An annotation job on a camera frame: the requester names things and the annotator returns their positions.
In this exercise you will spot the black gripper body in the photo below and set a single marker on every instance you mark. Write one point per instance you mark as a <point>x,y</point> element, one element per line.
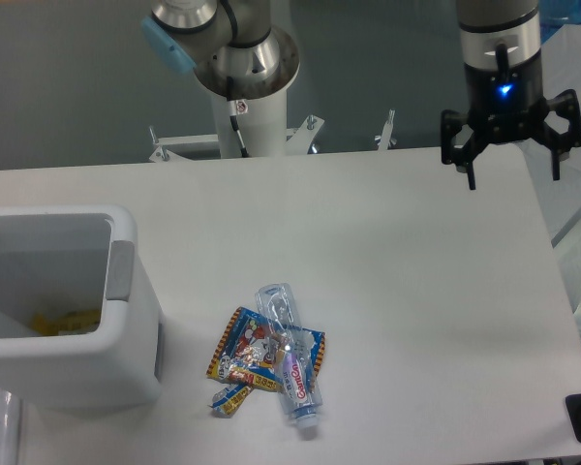
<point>502,111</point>

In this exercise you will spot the metal clamp screw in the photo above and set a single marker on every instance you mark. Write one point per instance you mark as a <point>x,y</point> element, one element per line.
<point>385,139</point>

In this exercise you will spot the white trash can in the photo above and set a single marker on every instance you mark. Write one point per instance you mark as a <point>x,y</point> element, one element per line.
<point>56,259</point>

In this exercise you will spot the translucent plastic storage box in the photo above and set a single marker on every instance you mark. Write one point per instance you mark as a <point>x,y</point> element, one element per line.
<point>560,201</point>

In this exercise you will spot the white mounting bracket frame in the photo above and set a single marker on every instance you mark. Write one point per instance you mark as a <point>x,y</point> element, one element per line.
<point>300,140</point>

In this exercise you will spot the blue water jug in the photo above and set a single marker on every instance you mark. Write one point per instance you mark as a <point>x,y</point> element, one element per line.
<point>557,13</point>

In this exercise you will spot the small crumpled blue wrapper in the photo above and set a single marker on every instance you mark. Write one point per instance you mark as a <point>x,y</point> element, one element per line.
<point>226,402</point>

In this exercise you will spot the clear plastic water bottle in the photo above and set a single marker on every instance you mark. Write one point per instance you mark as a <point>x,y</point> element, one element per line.
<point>299,393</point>

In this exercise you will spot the blue cartoon snack bag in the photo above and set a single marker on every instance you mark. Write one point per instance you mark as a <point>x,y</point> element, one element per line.
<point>242,355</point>

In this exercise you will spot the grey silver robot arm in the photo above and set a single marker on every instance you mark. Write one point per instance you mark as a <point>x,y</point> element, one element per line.
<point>241,58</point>

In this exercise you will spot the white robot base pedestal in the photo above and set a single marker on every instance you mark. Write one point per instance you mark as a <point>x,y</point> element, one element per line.
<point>259,125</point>

